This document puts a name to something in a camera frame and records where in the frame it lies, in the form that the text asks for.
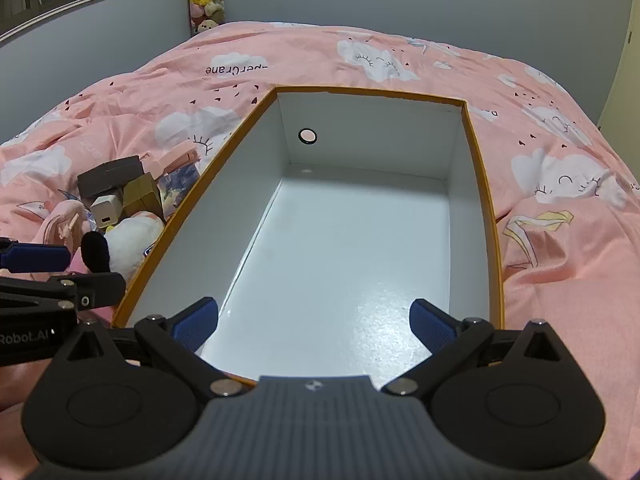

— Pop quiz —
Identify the black fuzzy ball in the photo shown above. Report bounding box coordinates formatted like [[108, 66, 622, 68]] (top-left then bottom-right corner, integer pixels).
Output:
[[81, 231, 111, 267]]

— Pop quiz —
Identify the cream door panel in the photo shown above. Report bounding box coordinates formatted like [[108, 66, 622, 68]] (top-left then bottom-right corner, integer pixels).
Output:
[[597, 25, 640, 131]]

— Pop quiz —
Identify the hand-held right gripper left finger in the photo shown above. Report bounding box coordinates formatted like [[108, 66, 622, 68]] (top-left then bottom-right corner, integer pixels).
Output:
[[50, 296, 243, 397]]

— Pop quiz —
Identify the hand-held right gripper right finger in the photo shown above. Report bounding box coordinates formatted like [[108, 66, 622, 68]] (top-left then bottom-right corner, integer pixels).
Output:
[[382, 298, 581, 396]]

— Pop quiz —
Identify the dark brown card box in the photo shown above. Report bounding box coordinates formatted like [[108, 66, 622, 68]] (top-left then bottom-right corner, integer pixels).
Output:
[[77, 156, 146, 201]]

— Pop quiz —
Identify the pink cloud-print blanket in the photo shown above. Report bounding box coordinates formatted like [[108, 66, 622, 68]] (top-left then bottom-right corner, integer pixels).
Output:
[[0, 21, 640, 480]]

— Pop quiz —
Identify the pink rectangular box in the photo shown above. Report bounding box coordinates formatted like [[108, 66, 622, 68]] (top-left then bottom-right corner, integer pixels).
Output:
[[145, 140, 201, 178]]

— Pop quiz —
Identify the gold box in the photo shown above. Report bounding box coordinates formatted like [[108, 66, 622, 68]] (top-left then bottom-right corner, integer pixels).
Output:
[[122, 172, 163, 221]]

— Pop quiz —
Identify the white plush toy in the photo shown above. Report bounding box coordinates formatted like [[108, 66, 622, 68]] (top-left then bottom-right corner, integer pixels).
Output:
[[102, 212, 166, 281]]

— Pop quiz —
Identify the white charger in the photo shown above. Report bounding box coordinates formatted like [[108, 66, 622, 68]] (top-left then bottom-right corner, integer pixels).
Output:
[[90, 194, 124, 231]]

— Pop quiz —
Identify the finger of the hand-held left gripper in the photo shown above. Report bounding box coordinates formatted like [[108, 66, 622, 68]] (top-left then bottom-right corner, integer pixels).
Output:
[[0, 237, 72, 273], [0, 272, 127, 317]]

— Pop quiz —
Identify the blue patterned packet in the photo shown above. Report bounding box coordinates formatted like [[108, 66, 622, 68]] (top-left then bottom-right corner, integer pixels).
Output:
[[159, 165, 201, 211]]

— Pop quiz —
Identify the orange-rimmed white box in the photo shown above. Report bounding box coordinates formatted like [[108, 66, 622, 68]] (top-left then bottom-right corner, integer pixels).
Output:
[[112, 85, 506, 386]]

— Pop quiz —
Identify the pink pouch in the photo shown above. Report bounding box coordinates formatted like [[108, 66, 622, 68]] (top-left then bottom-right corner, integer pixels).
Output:
[[32, 200, 86, 248]]

